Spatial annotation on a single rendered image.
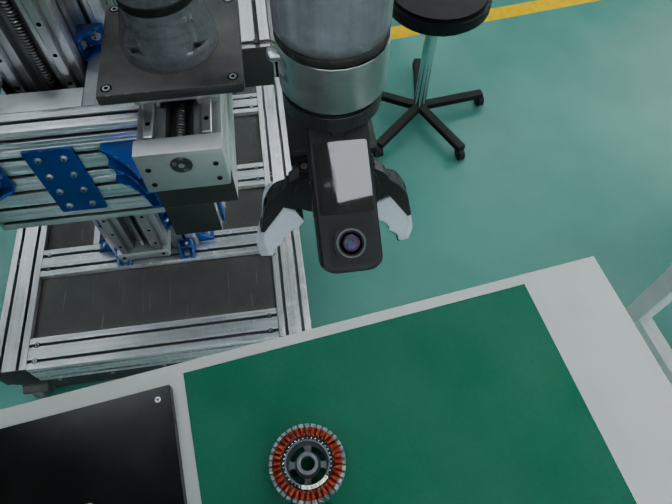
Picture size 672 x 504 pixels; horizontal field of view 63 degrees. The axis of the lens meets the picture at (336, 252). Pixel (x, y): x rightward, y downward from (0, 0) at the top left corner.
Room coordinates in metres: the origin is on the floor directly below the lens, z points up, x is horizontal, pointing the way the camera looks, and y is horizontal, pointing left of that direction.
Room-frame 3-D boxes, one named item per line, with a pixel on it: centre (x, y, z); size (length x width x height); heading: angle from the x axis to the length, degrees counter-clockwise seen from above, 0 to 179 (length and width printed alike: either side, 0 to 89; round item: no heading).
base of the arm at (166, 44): (0.75, 0.27, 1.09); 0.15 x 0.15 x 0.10
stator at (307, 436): (0.15, 0.04, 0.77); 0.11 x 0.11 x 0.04
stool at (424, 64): (1.61, -0.35, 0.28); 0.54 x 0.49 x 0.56; 16
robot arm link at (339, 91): (0.30, 0.01, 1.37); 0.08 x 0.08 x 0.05
